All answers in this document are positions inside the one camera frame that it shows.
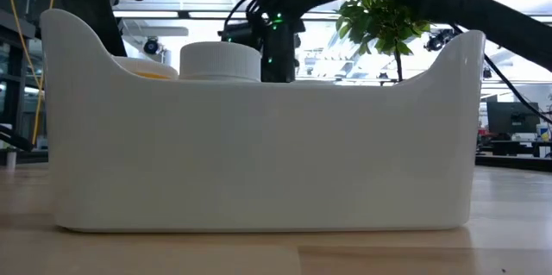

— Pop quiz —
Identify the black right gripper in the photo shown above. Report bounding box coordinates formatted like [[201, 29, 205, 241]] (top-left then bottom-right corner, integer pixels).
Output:
[[257, 9, 307, 84]]

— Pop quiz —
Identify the orange pill bottle white cap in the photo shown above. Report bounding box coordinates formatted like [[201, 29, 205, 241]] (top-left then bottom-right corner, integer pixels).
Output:
[[111, 55, 179, 81]]

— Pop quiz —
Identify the white plastic basket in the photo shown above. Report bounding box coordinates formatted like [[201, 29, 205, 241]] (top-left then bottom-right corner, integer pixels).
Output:
[[39, 7, 486, 234]]

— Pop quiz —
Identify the green leafy plant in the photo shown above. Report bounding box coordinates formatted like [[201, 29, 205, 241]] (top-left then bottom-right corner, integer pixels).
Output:
[[335, 0, 432, 83]]

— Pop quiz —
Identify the small white cylinder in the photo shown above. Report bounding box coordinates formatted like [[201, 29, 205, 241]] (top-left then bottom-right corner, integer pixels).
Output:
[[4, 147, 18, 172]]

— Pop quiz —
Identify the black computer monitor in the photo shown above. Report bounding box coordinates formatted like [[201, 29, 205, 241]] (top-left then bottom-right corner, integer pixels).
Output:
[[486, 100, 541, 136]]

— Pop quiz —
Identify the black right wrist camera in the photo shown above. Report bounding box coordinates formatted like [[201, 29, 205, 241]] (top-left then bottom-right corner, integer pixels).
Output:
[[218, 21, 262, 49]]

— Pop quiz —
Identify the yellow power cable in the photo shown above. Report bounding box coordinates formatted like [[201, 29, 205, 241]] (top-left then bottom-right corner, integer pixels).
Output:
[[1, 0, 58, 147]]

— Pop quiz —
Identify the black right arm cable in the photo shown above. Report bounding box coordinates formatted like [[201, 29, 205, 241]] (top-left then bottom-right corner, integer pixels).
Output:
[[450, 23, 552, 126]]

